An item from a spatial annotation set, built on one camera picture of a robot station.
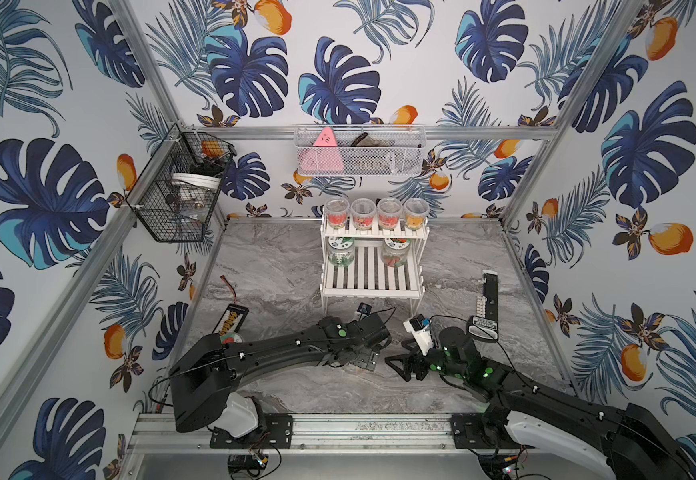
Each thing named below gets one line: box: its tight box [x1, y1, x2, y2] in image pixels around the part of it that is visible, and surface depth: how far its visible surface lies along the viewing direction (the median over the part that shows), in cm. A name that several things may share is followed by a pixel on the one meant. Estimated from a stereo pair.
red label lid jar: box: [381, 237, 411, 267], surface depth 89 cm
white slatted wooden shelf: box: [320, 215, 430, 315], surface depth 90 cm
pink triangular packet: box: [300, 126, 345, 175], surface depth 92 cm
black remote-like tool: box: [467, 269, 499, 341], surface depth 97 cm
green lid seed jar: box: [328, 236, 355, 267], surface depth 89 cm
